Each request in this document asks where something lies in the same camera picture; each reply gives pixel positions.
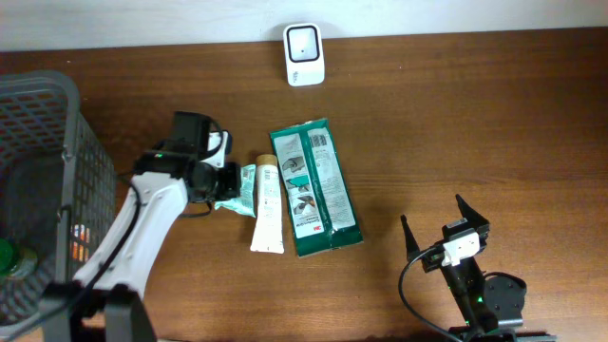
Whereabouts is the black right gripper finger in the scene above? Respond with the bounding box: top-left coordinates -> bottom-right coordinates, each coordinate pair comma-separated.
400,215 -> 420,260
455,194 -> 489,228

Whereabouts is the pale green tissue packet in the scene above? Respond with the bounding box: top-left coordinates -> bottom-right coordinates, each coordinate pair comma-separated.
214,164 -> 257,218

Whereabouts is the white tube with tan cap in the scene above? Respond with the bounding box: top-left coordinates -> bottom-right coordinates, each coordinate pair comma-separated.
250,154 -> 284,254

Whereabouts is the green 3M wipes package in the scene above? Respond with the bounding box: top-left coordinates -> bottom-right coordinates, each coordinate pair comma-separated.
270,119 -> 364,257

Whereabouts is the green lid glass jar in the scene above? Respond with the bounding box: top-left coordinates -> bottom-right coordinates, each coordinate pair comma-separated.
1,238 -> 38,279

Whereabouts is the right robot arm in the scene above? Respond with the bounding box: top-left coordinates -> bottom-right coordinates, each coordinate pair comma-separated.
398,195 -> 558,342

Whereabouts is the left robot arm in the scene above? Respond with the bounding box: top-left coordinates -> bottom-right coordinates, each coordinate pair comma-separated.
39,111 -> 240,341

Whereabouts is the white barcode scanner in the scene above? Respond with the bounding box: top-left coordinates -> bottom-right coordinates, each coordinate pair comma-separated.
283,23 -> 325,87

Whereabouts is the grey plastic mesh basket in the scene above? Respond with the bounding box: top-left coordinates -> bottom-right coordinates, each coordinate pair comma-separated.
1,70 -> 116,336

